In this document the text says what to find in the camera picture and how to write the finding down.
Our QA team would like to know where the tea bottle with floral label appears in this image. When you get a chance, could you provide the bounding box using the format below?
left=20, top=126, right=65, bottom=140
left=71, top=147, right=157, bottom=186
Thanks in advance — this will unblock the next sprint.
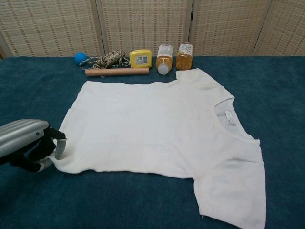
left=175, top=42, right=194, bottom=71

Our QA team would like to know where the white T-shirt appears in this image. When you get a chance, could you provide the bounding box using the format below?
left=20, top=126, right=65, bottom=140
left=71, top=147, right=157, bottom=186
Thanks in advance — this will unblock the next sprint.
left=49, top=68, right=267, bottom=229

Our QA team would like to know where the beige braided rope bundle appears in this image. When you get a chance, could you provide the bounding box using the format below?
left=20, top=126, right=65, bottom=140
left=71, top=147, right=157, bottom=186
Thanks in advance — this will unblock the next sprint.
left=79, top=49, right=131, bottom=78

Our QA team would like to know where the tea bottle with white label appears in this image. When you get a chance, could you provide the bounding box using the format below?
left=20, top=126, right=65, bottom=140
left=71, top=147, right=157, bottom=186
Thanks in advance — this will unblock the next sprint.
left=156, top=43, right=174, bottom=75

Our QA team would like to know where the woven bamboo screen panel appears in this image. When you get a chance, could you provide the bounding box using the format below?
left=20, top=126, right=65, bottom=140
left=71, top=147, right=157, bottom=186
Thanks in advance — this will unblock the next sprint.
left=96, top=0, right=195, bottom=57
left=0, top=0, right=107, bottom=58
left=189, top=0, right=275, bottom=57
left=254, top=0, right=305, bottom=57

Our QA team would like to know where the blue ball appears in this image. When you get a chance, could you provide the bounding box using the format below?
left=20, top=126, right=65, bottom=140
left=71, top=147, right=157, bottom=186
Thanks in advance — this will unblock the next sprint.
left=74, top=52, right=88, bottom=64

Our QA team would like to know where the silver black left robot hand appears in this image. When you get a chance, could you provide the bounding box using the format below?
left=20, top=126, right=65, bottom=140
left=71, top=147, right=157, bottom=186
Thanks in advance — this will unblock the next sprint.
left=0, top=120, right=68, bottom=173

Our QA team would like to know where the yellow plastic box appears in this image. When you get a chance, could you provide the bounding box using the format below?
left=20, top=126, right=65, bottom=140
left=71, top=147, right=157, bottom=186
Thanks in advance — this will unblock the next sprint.
left=129, top=49, right=153, bottom=68

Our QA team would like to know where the blue carpet table cover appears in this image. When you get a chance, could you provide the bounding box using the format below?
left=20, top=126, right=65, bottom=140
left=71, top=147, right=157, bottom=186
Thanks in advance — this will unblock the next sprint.
left=0, top=55, right=305, bottom=229

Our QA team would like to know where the wooden rolling pin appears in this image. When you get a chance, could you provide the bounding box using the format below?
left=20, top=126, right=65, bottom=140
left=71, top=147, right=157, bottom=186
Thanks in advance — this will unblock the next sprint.
left=85, top=67, right=150, bottom=77

